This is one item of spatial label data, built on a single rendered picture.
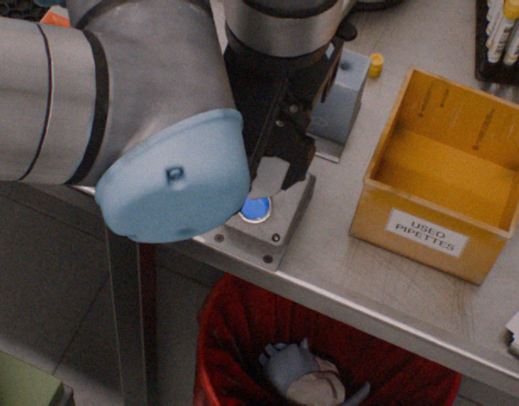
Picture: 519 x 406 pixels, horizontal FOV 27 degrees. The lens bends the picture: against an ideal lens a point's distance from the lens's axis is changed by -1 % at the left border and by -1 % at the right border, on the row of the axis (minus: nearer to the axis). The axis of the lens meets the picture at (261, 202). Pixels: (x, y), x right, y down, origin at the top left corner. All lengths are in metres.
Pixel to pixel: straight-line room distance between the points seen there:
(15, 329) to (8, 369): 1.00
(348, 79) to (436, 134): 0.13
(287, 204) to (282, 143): 0.17
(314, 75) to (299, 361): 0.93
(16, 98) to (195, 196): 0.10
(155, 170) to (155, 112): 0.03
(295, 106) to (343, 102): 0.24
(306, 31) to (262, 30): 0.03
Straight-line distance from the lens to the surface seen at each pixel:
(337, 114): 1.01
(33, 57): 0.49
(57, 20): 1.04
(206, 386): 1.40
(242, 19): 0.68
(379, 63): 1.10
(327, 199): 1.02
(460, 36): 1.16
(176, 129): 0.50
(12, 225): 2.01
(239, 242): 0.99
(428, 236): 0.96
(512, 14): 1.06
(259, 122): 0.72
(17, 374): 0.92
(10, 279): 1.96
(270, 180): 0.83
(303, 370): 1.66
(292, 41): 0.68
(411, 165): 1.05
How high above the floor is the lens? 1.76
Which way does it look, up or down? 60 degrees down
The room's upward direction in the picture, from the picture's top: 9 degrees clockwise
